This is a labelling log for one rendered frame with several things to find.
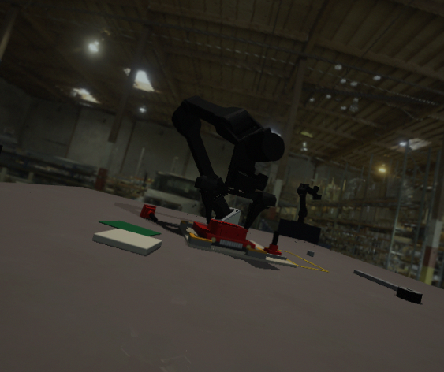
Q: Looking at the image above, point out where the beige flat rectangular slab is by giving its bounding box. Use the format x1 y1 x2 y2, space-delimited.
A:
92 229 162 255

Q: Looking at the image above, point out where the dark green flat panel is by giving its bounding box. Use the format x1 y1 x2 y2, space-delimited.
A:
99 221 161 236

